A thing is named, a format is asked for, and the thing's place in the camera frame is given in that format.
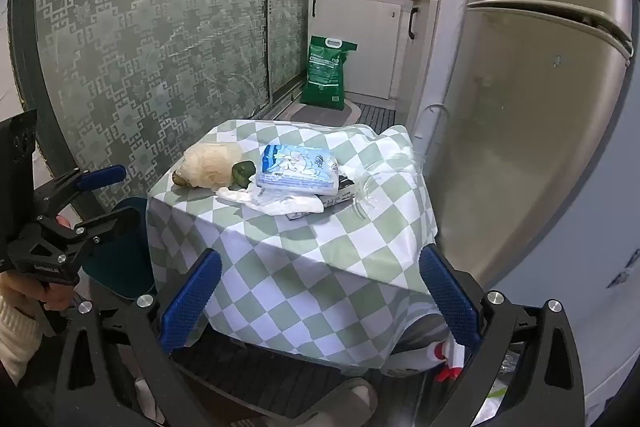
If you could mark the white stove cabinet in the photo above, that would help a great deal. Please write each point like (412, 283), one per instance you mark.
(360, 37)

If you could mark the clear plastic bag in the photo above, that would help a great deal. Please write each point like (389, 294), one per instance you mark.
(505, 399)

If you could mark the silver refrigerator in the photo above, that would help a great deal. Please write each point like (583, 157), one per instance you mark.
(525, 107)

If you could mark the green white checkered tablecloth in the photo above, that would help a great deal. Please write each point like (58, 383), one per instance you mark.
(300, 267)

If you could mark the brown nut shell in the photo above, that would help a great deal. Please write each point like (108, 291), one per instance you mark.
(179, 180)

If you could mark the clear round plastic container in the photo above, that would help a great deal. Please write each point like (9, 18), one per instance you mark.
(372, 194)

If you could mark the red white spray bottle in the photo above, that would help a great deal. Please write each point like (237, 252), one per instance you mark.
(447, 354)

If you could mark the white plastic wrapper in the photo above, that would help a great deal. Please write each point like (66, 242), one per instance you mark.
(285, 204)

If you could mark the white tall side cabinet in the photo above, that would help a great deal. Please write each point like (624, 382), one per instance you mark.
(440, 47)

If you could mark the patterned frosted sliding door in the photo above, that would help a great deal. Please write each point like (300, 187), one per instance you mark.
(150, 32)

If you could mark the blue white tissue pack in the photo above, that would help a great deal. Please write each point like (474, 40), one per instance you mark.
(297, 169)

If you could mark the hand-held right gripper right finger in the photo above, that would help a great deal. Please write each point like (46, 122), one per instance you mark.
(450, 299)

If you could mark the black tissue pack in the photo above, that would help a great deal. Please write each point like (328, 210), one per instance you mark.
(345, 193)

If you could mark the green rice bag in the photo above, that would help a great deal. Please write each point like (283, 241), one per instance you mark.
(325, 77)

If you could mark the beige slipper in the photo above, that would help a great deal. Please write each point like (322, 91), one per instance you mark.
(345, 402)

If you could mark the green pepper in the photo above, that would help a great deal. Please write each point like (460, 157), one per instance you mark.
(243, 172)

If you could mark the person's left hand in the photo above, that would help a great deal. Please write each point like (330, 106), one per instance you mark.
(30, 294)

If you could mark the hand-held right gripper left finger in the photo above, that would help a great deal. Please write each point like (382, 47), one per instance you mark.
(192, 302)

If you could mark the person's left forearm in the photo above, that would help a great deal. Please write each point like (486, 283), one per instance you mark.
(15, 342)

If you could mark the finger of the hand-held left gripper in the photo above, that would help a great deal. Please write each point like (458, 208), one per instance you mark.
(112, 221)
(102, 176)

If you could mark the grey oval floor mat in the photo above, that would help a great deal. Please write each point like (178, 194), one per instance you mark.
(320, 114)

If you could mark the dark striped floor runner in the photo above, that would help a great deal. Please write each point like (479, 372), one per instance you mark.
(280, 377)

